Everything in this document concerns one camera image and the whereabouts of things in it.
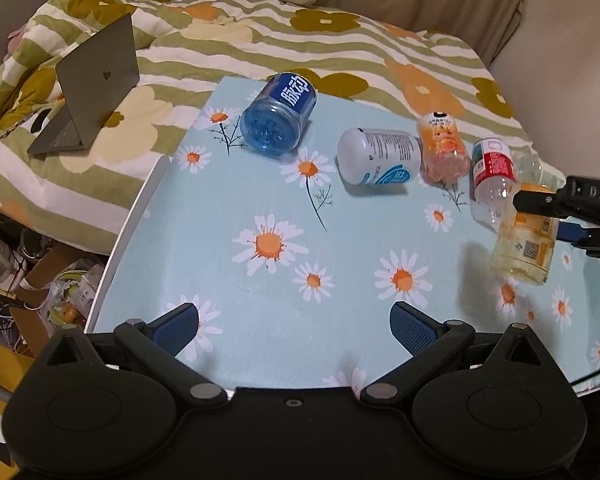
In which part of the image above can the red label water bottle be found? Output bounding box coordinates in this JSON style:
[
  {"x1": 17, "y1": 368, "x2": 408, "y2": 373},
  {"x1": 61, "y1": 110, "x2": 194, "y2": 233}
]
[{"x1": 469, "y1": 138, "x2": 517, "y2": 232}]

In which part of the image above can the grey open laptop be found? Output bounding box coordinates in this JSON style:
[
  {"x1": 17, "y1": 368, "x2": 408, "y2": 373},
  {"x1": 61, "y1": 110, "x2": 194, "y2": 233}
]
[{"x1": 28, "y1": 14, "x2": 140, "y2": 156}]

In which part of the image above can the orange juice bottle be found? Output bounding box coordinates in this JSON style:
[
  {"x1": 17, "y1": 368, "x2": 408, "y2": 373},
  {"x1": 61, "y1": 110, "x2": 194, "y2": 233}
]
[{"x1": 416, "y1": 112, "x2": 470, "y2": 185}]

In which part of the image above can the light blue daisy tablecloth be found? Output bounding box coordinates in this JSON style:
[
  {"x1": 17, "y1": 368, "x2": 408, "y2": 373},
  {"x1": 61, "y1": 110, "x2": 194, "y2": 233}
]
[{"x1": 87, "y1": 78, "x2": 600, "y2": 390}]

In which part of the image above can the striped floral quilt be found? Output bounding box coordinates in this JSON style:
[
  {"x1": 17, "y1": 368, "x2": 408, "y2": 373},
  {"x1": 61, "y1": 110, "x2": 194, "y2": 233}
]
[{"x1": 0, "y1": 0, "x2": 531, "y2": 254}]

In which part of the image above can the yellow vitamin drink bottle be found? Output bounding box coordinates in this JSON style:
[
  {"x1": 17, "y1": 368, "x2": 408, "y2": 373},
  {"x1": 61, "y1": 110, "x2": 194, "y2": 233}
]
[{"x1": 491, "y1": 182, "x2": 558, "y2": 285}]

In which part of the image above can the clear green label bottle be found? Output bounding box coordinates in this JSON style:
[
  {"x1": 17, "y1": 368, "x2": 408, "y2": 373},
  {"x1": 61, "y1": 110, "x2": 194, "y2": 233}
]
[{"x1": 513, "y1": 152, "x2": 566, "y2": 191}]

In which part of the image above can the blue sports drink bottle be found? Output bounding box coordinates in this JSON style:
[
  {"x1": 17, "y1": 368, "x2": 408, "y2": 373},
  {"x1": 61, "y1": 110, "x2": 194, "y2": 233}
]
[{"x1": 239, "y1": 72, "x2": 316, "y2": 157}]

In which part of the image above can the white blue label bottle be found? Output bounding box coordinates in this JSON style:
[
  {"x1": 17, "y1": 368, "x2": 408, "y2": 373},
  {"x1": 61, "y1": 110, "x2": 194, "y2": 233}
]
[{"x1": 337, "y1": 128, "x2": 422, "y2": 185}]

